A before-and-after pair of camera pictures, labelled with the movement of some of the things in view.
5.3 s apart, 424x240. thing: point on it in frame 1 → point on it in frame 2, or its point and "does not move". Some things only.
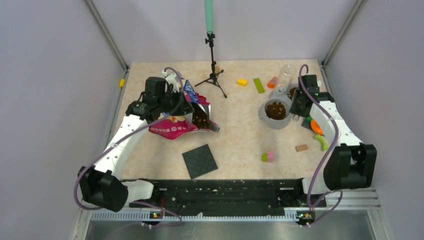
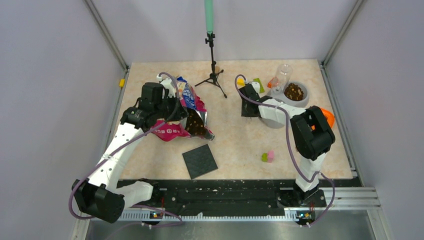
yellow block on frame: (122, 83) does not move
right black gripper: (294, 110) → (244, 113)
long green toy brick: (259, 85) does not move
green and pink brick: (269, 157) does not move
